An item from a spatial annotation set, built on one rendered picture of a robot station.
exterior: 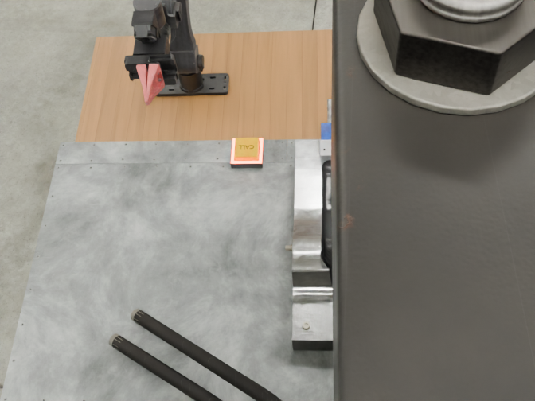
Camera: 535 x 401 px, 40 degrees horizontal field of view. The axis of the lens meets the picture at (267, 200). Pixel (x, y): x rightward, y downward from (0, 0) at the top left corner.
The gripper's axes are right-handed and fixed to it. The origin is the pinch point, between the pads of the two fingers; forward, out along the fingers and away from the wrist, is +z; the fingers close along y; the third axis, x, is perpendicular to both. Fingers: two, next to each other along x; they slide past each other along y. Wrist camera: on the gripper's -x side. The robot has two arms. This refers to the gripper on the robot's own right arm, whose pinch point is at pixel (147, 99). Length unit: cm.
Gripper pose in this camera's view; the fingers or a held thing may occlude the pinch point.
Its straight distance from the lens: 150.6
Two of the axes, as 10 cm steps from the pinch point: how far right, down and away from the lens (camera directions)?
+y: 10.0, -0.2, -0.7
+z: -0.2, 8.6, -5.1
